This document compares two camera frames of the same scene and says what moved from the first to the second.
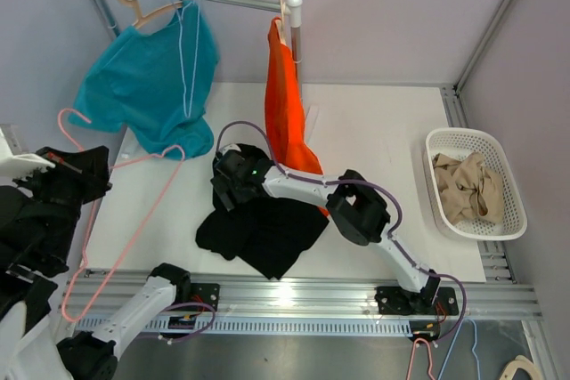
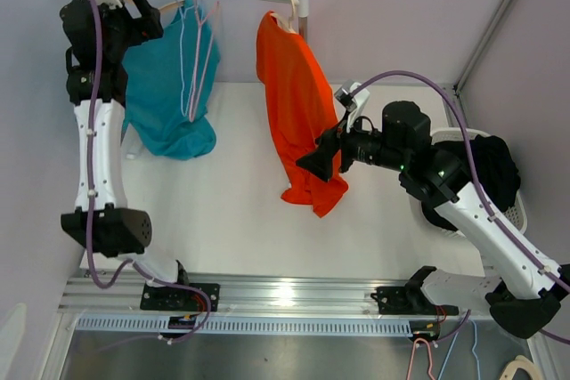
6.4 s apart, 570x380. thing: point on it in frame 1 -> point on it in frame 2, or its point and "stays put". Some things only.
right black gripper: (223, 187) -> (319, 161)
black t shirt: (263, 233) -> (497, 169)
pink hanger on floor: (411, 356) stays put
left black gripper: (90, 166) -> (143, 28)
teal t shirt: (156, 81) stays put
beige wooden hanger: (280, 23) -> (296, 3)
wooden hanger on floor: (520, 361) stays put
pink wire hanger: (92, 217) -> (206, 29)
